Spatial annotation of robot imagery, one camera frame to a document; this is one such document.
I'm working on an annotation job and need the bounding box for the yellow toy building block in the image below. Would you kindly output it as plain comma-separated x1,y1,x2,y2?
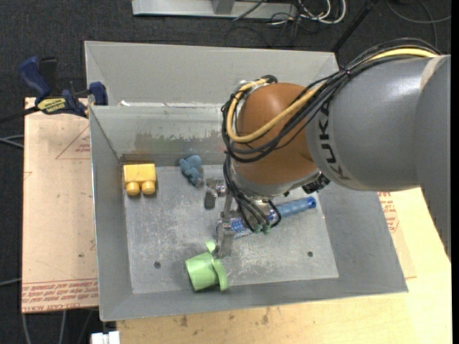
123,163,158,197

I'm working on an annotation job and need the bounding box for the grey metal bin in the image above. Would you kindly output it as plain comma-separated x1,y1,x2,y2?
84,40,409,323

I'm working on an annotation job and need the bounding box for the brown cardboard board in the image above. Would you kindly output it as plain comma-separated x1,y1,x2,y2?
21,97,418,315

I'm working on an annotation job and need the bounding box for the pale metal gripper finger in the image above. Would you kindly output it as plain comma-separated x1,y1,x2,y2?
204,178,228,211
216,220,235,259

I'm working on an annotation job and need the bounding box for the blue toy animal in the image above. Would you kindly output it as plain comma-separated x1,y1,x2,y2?
179,154,205,188

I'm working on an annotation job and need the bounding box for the green plastic cup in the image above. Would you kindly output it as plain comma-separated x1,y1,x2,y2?
184,241,230,294

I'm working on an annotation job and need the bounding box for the blue ribbed plastic brush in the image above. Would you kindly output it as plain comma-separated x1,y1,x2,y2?
216,196,318,240

